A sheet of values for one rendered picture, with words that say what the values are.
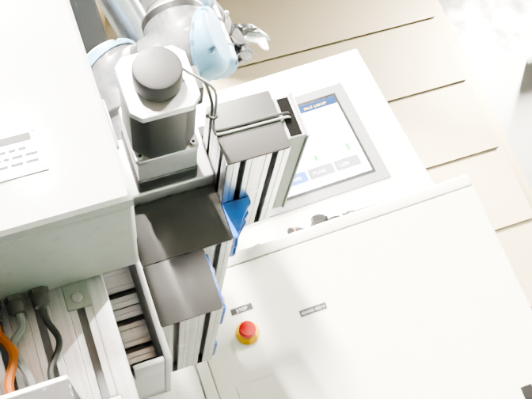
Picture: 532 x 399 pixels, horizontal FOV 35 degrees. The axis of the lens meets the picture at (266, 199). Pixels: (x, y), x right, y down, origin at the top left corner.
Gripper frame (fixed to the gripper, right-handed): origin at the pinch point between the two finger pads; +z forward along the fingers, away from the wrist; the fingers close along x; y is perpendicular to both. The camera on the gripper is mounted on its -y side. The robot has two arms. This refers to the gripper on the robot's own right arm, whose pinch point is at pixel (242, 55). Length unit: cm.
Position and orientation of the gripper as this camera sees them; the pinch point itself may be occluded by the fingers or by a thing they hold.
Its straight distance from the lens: 208.3
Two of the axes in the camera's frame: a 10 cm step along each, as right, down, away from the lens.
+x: 8.4, -5.3, -1.6
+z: 3.1, 2.2, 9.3
